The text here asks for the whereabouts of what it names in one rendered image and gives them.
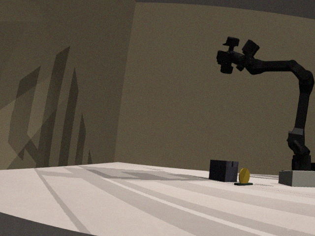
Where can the gold coin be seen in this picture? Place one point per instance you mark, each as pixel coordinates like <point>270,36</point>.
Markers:
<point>244,176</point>

